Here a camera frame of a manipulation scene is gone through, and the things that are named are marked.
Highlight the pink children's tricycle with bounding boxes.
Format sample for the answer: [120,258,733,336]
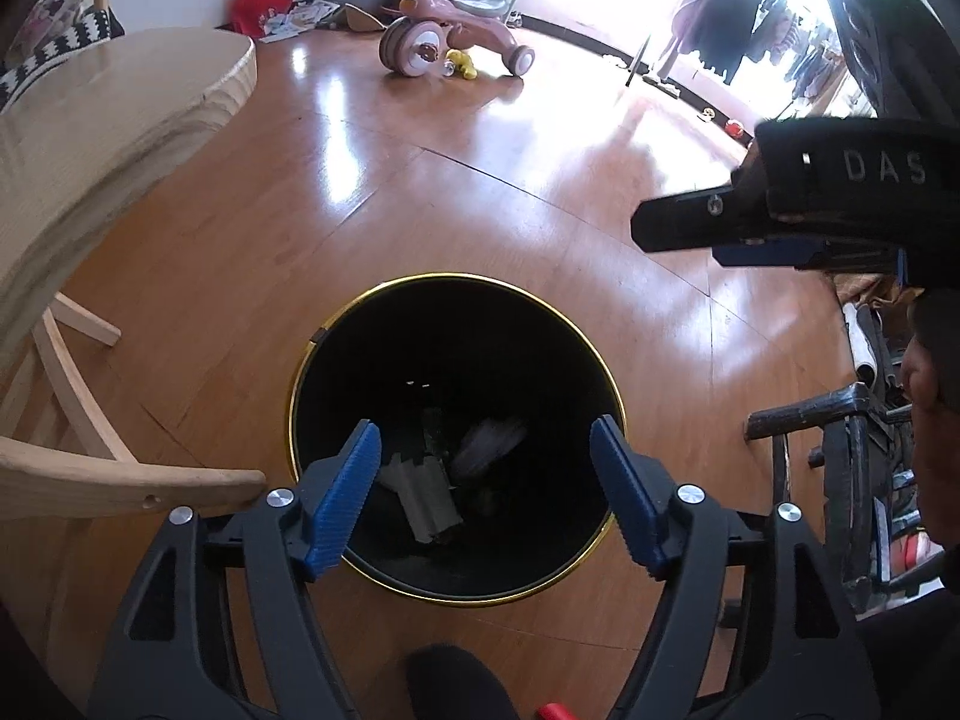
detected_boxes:
[379,0,539,78]

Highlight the wooden chair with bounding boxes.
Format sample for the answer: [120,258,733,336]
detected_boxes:
[0,292,268,522]

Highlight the black gold-rimmed trash bin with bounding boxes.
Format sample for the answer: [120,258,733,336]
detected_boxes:
[289,274,627,607]

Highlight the white plastic bag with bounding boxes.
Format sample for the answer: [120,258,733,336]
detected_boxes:
[450,416,530,477]

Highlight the scattered picture books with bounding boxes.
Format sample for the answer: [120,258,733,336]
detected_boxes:
[259,0,346,44]

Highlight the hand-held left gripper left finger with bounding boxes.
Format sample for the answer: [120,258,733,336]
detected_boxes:
[88,420,383,720]

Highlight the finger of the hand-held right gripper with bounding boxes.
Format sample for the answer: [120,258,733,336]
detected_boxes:
[712,236,908,282]
[631,157,781,252]

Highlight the grey crumpled carton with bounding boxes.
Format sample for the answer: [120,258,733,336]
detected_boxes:
[379,457,464,545]

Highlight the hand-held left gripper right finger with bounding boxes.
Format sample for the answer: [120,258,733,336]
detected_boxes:
[589,414,882,720]

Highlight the round wooden table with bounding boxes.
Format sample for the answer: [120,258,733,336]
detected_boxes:
[0,28,257,376]

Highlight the person's right forearm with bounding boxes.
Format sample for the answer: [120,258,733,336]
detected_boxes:
[898,291,960,541]

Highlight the red bag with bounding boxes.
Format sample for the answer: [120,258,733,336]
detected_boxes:
[229,0,295,38]

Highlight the white roll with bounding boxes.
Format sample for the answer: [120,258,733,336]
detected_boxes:
[841,302,878,385]

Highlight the black metal frame with handle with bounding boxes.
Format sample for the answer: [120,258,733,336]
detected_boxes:
[745,382,935,620]

